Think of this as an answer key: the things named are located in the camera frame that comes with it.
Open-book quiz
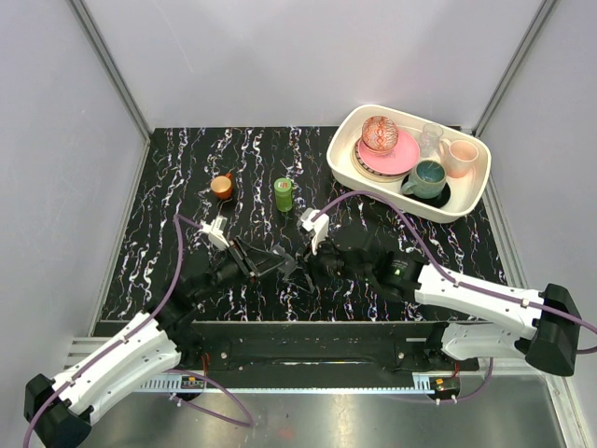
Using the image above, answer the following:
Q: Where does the black saucer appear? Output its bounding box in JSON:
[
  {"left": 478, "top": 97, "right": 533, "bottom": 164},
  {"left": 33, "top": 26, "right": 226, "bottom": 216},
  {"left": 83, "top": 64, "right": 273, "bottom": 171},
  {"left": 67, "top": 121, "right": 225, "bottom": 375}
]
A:
[{"left": 408, "top": 183, "right": 451, "bottom": 208}]

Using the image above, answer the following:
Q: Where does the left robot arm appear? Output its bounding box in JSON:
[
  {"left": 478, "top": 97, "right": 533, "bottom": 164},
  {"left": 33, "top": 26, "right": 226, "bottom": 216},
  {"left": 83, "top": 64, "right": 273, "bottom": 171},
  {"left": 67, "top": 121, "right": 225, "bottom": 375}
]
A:
[{"left": 24, "top": 238, "right": 294, "bottom": 447}]

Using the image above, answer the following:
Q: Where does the clear weekly pill organizer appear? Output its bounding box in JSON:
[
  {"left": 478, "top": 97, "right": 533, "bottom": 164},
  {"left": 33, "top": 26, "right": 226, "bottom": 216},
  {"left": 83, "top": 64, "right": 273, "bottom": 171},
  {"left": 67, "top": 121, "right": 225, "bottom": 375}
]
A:
[{"left": 271, "top": 245, "right": 299, "bottom": 280}]

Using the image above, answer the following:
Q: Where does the teal ceramic mug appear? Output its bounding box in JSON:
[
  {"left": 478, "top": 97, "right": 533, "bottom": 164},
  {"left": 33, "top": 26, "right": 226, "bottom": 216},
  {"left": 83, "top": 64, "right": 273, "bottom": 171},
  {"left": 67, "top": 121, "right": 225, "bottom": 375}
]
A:
[{"left": 400, "top": 160, "right": 447, "bottom": 199}]

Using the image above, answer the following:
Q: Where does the pink plate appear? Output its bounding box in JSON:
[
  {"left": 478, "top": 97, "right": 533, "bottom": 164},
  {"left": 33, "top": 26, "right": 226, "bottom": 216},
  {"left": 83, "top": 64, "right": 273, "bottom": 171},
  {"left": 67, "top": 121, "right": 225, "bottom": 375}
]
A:
[{"left": 358, "top": 130, "right": 420, "bottom": 175}]

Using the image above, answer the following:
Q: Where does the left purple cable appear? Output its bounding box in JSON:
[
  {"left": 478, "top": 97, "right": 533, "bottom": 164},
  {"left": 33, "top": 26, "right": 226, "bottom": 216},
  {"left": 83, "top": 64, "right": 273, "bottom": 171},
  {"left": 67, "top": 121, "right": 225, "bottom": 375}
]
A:
[{"left": 22, "top": 213, "right": 255, "bottom": 448}]

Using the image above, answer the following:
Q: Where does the green pill bottle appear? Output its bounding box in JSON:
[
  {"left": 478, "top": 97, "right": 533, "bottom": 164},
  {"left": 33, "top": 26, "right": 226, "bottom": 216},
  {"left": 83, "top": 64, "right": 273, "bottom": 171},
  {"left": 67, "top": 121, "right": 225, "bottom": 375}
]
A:
[{"left": 273, "top": 177, "right": 293, "bottom": 213}]

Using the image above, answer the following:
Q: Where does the purple cable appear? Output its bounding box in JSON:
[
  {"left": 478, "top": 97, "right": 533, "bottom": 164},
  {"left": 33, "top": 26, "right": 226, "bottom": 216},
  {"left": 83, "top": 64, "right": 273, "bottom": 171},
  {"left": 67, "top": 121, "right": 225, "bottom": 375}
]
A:
[
  {"left": 305, "top": 190, "right": 597, "bottom": 405},
  {"left": 22, "top": 213, "right": 255, "bottom": 448}
]

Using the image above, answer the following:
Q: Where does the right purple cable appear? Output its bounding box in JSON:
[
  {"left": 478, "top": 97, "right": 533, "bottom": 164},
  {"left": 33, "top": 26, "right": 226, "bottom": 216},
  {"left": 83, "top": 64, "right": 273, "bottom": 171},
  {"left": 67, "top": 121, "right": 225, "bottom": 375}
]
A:
[{"left": 305, "top": 190, "right": 597, "bottom": 405}]

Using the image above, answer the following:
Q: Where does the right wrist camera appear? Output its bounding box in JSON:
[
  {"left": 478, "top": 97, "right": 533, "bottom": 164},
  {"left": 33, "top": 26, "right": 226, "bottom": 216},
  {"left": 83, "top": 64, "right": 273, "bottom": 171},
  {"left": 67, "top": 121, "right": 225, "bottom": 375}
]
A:
[{"left": 299, "top": 208, "right": 329, "bottom": 255}]

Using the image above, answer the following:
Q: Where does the small orange cup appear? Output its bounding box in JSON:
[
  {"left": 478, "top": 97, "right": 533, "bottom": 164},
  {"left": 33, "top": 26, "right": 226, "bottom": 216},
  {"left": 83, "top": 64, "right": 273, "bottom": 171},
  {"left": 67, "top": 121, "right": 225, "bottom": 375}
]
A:
[{"left": 210, "top": 173, "right": 233, "bottom": 201}]

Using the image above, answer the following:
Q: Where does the clear glass cup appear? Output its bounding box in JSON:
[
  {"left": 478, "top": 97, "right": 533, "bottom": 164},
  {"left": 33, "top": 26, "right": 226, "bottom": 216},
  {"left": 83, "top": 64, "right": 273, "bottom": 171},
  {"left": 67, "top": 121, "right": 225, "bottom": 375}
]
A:
[{"left": 419, "top": 123, "right": 443, "bottom": 161}]

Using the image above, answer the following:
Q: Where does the cream striped plate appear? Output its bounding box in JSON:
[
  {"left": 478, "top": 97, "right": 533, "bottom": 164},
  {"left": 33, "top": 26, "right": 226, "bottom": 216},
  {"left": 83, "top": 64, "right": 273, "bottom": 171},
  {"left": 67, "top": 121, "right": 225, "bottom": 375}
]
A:
[{"left": 351, "top": 140, "right": 408, "bottom": 183}]

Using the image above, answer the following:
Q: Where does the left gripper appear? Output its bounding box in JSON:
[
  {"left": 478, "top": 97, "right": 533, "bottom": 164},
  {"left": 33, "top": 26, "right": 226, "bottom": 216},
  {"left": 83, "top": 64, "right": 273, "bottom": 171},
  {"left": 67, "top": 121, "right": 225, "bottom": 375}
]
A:
[{"left": 193, "top": 235, "right": 287, "bottom": 304}]

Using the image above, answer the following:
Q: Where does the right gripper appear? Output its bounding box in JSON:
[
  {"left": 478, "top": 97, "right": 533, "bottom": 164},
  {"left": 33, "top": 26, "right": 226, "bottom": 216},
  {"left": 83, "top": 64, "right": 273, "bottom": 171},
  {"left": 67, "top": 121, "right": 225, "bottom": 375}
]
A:
[{"left": 285, "top": 231, "right": 373, "bottom": 293}]

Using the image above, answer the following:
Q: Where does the patterned red bowl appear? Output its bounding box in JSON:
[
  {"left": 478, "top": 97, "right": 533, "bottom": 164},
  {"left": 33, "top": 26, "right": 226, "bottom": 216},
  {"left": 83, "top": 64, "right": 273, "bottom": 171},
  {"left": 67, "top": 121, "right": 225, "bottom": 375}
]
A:
[{"left": 361, "top": 116, "right": 399, "bottom": 154}]

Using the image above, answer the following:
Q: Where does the pink mug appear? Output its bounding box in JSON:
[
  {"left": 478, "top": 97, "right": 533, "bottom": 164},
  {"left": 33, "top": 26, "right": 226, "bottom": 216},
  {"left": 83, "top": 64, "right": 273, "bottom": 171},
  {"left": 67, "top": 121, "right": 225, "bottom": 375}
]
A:
[{"left": 440, "top": 139, "right": 479, "bottom": 178}]

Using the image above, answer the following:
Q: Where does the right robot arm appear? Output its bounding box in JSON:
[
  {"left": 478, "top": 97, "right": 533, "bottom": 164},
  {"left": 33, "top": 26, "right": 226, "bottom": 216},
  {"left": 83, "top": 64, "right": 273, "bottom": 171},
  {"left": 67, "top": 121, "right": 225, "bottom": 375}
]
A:
[{"left": 301, "top": 239, "right": 580, "bottom": 377}]

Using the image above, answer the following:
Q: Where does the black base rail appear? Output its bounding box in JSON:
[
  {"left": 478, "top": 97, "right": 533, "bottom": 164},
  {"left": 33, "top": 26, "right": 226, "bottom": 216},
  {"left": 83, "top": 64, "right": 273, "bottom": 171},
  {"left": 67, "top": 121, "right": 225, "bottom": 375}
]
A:
[{"left": 175, "top": 322, "right": 479, "bottom": 372}]

